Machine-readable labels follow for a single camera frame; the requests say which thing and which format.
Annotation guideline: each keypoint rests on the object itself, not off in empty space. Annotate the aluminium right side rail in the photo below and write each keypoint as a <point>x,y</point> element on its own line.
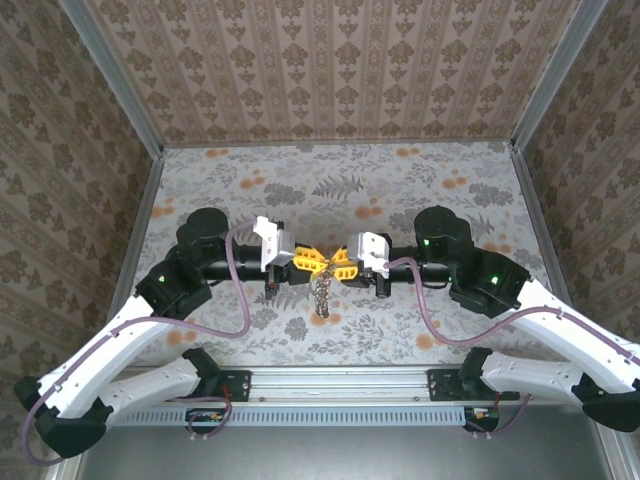
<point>535,210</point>

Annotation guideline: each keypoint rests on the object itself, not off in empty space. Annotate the aluminium left side rail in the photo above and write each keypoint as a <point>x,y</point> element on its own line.
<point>142,220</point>

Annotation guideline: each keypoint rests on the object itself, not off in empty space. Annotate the controller board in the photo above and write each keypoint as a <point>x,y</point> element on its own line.
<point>482,417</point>
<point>205,417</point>

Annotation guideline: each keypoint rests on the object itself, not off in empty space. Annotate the aluminium left frame post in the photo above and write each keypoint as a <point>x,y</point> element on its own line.
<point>110,75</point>

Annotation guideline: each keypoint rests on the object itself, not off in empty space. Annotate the grey metal panel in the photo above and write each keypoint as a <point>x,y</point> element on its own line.
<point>325,455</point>

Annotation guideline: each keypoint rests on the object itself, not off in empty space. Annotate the metal keyring with keys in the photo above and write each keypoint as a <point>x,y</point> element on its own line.
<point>322,295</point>

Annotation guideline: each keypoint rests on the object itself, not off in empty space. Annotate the black left mount plate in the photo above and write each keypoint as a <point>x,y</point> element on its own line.
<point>237,382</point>

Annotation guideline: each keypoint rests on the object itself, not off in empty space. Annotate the black mount plate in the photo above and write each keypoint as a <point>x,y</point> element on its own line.
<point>237,382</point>
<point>442,385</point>

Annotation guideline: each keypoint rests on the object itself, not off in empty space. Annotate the black right mount plate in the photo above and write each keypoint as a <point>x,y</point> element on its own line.
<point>442,385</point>

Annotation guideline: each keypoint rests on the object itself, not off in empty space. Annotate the aluminium frame post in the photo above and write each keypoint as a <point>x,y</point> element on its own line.
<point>110,75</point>
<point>555,75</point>

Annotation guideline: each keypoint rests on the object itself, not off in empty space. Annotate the left controller board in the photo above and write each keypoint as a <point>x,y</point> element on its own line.
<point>205,417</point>

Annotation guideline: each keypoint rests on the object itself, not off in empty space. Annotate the floral patterned table cover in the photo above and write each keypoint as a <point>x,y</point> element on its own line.
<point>400,175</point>

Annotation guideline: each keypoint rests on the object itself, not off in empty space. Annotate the aluminium right frame post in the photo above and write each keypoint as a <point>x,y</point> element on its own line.
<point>555,75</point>

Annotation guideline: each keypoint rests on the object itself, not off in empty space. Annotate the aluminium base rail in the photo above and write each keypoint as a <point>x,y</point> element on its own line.
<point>340,382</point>

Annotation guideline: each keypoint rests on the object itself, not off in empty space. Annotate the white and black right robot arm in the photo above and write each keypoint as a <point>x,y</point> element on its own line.
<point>575,345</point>

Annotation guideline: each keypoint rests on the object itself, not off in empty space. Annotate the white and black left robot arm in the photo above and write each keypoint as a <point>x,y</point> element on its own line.
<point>115,350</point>

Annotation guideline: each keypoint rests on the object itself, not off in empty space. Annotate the right controller board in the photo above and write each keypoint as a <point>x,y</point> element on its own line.
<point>482,417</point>

